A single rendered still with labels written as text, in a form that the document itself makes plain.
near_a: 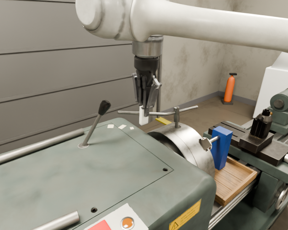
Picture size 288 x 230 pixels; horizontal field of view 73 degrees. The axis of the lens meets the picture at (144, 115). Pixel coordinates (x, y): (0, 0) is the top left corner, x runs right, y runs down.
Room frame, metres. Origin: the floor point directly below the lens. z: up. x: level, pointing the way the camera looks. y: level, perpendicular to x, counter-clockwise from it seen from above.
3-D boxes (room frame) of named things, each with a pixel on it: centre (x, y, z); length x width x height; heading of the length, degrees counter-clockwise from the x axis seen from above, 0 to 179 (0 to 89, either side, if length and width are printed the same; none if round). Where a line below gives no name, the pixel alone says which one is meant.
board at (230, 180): (0.85, -0.37, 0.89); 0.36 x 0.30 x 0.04; 37
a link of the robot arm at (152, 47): (0.60, -0.01, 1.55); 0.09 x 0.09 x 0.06
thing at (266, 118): (0.98, -0.68, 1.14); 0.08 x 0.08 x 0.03
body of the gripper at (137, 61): (0.60, -0.01, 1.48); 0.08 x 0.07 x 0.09; 38
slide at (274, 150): (1.04, -0.64, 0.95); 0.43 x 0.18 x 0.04; 37
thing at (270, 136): (0.97, -0.66, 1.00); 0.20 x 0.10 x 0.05; 127
